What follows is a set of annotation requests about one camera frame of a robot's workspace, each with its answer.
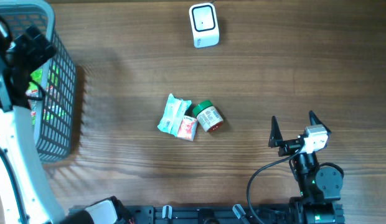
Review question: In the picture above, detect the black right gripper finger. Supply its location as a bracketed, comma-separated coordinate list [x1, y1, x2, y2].
[268, 116, 283, 147]
[309, 110, 332, 134]

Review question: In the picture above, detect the green snack bag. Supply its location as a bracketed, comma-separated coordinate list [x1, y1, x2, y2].
[28, 68, 42, 91]

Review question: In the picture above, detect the clear gummy candy bag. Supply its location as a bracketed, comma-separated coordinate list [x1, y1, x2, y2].
[26, 88, 41, 125]

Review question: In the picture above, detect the green lid jar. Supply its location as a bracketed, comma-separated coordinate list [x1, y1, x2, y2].
[192, 100, 224, 133]

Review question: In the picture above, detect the red Kleenex tissue pack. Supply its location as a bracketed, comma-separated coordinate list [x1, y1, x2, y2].
[177, 116, 198, 141]

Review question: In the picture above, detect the mint green wipes pack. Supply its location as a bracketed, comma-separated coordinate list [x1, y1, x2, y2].
[158, 93, 192, 137]

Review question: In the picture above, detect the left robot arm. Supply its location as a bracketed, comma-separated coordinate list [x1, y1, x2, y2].
[0, 16, 135, 223]

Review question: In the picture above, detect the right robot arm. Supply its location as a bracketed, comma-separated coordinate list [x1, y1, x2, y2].
[268, 111, 344, 223]

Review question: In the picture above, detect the white barcode scanner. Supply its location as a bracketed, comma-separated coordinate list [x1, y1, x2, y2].
[189, 2, 220, 49]

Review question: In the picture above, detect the grey plastic mesh basket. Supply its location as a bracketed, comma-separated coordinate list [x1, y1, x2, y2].
[0, 1, 77, 163]

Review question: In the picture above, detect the black right camera cable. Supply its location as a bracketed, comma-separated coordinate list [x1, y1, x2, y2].
[246, 146, 306, 224]

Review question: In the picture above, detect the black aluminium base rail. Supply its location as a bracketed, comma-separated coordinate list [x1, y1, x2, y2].
[67, 203, 345, 224]

